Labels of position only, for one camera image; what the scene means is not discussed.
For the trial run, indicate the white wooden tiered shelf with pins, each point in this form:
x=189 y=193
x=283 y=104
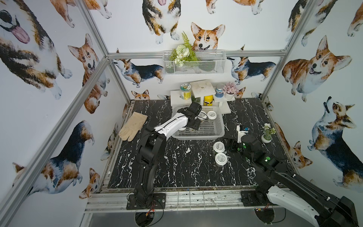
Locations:
x=201 y=89

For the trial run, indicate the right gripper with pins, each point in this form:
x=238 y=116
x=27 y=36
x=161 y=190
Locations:
x=237 y=144

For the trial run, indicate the small green plant pot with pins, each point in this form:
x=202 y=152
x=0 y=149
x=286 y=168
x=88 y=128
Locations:
x=196 y=99

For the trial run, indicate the aluminium frame rail front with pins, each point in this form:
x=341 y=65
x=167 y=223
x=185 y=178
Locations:
x=174 y=201

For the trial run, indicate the blue white small jar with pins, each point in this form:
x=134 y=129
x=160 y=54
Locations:
x=219 y=90

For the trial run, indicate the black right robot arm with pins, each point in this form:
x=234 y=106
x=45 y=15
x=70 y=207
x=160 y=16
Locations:
x=289 y=190

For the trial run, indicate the artificial green fern flowers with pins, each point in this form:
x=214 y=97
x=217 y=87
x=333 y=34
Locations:
x=183 y=54

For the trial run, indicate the pink flower pot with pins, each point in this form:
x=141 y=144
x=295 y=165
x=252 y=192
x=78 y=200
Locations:
x=230 y=89

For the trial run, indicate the small white potted flower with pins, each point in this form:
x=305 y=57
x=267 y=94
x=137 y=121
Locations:
x=268 y=131

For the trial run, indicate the yellow sunflower seed can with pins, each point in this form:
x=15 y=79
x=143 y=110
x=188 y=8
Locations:
x=185 y=91

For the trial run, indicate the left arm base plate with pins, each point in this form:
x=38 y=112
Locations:
x=154 y=201

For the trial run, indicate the yogurt cup row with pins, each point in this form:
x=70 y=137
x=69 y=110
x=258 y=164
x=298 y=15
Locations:
x=212 y=115
x=221 y=159
x=219 y=147
x=202 y=116

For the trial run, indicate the beige work glove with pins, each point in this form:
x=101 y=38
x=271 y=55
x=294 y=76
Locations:
x=132 y=127

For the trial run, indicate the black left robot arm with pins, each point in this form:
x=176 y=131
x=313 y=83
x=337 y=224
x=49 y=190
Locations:
x=152 y=147

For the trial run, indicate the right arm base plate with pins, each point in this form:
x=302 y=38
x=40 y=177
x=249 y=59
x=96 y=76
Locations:
x=254 y=198

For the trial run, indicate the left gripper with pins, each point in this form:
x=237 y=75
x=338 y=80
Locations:
x=197 y=110

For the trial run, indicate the white wire wall basket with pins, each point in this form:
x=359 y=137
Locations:
x=209 y=62

